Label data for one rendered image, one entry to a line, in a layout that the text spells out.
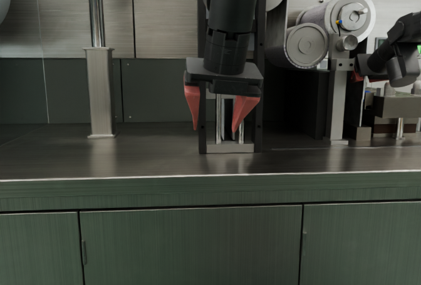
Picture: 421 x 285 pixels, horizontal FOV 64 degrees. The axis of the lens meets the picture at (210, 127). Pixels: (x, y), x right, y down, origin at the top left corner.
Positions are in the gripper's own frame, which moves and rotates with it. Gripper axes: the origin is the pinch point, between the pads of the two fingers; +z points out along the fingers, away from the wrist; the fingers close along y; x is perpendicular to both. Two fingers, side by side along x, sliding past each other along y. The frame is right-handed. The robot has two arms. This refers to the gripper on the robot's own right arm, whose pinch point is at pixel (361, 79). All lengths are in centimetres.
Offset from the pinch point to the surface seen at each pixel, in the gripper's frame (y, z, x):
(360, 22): -4.0, -12.2, 11.3
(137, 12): -69, 15, 35
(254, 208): -38, -11, -37
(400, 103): 8.6, -2.2, -8.8
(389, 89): 6.2, -2.6, -4.8
